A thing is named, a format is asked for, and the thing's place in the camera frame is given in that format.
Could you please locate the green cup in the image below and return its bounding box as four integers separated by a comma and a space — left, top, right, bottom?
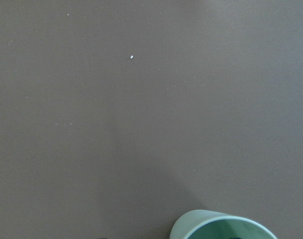
169, 210, 276, 239

